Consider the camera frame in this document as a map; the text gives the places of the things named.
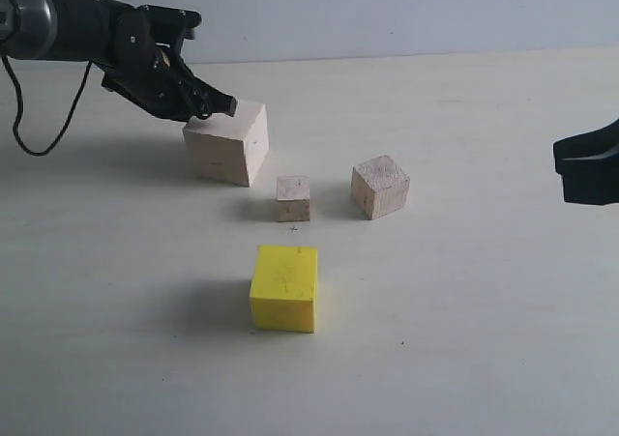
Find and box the yellow cube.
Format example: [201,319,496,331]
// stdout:
[249,245,318,334]

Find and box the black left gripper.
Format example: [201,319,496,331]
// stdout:
[102,6,237,122]

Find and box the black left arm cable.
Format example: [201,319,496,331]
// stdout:
[0,54,93,157]

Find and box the medium wooden cube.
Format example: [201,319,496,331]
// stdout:
[351,155,410,219]

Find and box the large pale wooden cube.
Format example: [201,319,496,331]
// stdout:
[183,101,270,187]

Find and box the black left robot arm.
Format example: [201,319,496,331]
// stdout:
[1,0,237,122]

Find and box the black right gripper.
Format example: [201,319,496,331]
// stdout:
[552,120,618,206]

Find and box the small wooden cube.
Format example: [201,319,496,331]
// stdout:
[276,176,311,222]

